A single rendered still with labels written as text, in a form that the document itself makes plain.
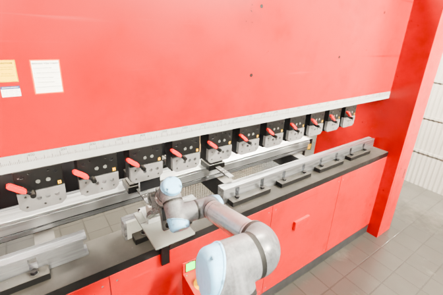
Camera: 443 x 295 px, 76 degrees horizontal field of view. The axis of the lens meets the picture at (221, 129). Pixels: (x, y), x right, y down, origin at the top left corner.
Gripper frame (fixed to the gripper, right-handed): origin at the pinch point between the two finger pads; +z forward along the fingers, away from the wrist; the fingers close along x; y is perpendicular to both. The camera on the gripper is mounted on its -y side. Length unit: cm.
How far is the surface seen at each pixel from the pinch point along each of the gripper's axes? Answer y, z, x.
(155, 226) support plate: -4.5, -2.4, 2.0
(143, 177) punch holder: 16.2, -10.4, 3.1
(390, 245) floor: -76, 68, -218
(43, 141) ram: 30, -30, 38
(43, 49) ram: 51, -54, 34
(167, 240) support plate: -12.7, -9.3, 0.4
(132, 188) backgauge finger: 21.6, 17.7, 3.2
